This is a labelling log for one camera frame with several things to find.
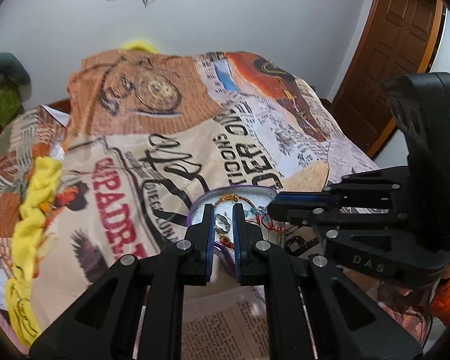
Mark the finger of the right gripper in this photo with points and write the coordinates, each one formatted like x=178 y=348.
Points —
x=377 y=189
x=324 y=212

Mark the purple heart-shaped tin box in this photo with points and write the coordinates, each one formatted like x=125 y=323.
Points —
x=254 y=200

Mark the brown wooden door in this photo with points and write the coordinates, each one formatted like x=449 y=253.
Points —
x=399 y=37

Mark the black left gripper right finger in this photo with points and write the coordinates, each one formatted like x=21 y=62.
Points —
x=313 y=310

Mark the green patterned pillow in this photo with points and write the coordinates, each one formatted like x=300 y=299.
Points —
x=12 y=76

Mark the yellow cloth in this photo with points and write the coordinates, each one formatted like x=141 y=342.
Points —
x=27 y=236

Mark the newspaper print bed blanket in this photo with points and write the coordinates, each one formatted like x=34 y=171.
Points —
x=146 y=135

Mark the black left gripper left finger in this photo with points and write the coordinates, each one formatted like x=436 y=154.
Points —
x=135 y=309

